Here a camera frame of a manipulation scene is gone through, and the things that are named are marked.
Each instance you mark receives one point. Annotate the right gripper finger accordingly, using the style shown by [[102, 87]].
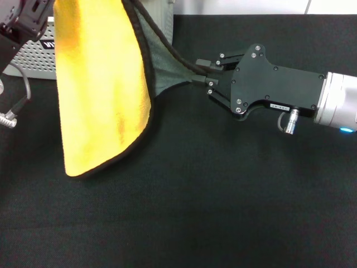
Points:
[[220, 92], [227, 60]]

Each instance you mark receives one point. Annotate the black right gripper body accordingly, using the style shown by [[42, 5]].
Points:
[[265, 83]]

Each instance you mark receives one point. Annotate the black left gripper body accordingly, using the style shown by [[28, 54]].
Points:
[[30, 22]]

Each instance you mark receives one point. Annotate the yellow towel with black rim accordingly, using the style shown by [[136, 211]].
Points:
[[97, 83]]

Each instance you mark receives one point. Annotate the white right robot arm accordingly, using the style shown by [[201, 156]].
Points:
[[340, 100]]

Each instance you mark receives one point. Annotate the grey perforated storage box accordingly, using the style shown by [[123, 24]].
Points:
[[36, 61]]

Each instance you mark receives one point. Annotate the black tablecloth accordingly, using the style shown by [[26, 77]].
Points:
[[195, 195]]

